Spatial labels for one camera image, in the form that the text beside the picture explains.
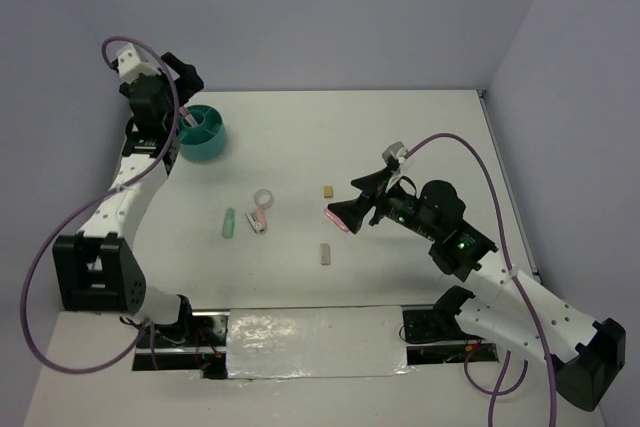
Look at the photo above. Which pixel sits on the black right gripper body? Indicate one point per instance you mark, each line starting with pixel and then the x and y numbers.
pixel 402 206

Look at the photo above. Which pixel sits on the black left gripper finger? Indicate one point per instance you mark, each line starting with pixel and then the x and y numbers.
pixel 188 82
pixel 178 66

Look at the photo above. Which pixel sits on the green capped marker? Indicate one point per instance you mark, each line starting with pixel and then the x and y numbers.
pixel 228 227

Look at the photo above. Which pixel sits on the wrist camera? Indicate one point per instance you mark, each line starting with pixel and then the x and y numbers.
pixel 396 157
pixel 131 64

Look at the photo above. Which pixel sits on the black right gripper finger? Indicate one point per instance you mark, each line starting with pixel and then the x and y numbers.
pixel 353 212
pixel 374 184

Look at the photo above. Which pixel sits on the red pink pen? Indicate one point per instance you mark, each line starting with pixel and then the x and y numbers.
pixel 190 120

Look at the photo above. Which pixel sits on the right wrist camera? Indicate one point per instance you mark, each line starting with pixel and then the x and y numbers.
pixel 396 157

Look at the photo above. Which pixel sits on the beige rectangular eraser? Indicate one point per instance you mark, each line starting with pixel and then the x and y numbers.
pixel 325 254

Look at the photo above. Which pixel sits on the pink mini stapler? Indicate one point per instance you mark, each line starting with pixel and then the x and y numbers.
pixel 257 221

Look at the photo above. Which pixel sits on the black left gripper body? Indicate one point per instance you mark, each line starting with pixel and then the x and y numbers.
pixel 171 116

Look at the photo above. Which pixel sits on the clear tape roll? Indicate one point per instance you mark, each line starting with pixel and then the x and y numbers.
pixel 263 199

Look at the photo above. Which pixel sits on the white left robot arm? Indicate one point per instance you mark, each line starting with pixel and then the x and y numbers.
pixel 96 267

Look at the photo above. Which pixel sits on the silver foil tape sheet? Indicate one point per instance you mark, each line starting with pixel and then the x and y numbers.
pixel 344 342

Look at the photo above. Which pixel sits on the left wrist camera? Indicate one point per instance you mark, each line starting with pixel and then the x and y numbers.
pixel 131 64

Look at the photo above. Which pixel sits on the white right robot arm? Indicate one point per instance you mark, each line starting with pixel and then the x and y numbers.
pixel 490 298

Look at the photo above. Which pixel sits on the teal round compartment organizer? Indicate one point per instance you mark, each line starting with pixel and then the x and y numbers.
pixel 206 140

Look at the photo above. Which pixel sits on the pink capped highlighter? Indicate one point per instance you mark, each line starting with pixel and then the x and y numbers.
pixel 335 220

